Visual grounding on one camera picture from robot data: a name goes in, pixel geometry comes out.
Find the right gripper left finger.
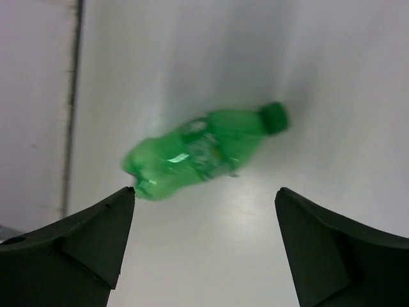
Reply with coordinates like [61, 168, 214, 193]
[1, 187, 135, 306]

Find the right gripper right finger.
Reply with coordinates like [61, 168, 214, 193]
[275, 187, 408, 307]

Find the green plastic bottle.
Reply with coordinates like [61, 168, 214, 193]
[122, 102, 289, 201]

